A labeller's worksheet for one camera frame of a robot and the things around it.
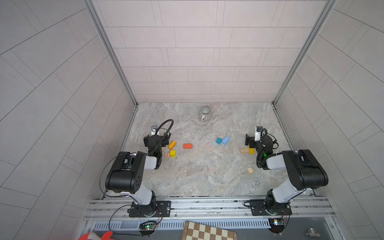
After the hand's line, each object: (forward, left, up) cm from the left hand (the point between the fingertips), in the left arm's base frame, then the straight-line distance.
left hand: (160, 130), depth 93 cm
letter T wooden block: (-14, -6, -5) cm, 16 cm away
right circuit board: (-47, -61, -6) cm, 77 cm away
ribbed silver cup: (+18, -30, -4) cm, 35 cm away
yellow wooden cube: (-13, -9, -5) cm, 17 cm away
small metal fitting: (-50, -74, -3) cm, 90 cm away
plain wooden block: (-11, -53, -5) cm, 54 cm away
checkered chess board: (-50, -23, -2) cm, 55 cm away
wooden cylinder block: (-22, -54, -6) cm, 59 cm away
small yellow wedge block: (-11, -58, -6) cm, 59 cm away
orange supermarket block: (-8, -8, -5) cm, 12 cm away
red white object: (-52, +18, +2) cm, 55 cm away
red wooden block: (-7, -18, -6) cm, 20 cm away
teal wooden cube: (-4, -38, -4) cm, 38 cm away
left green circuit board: (-49, -3, -2) cm, 49 cm away
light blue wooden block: (-4, -42, -5) cm, 43 cm away
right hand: (0, -60, -1) cm, 60 cm away
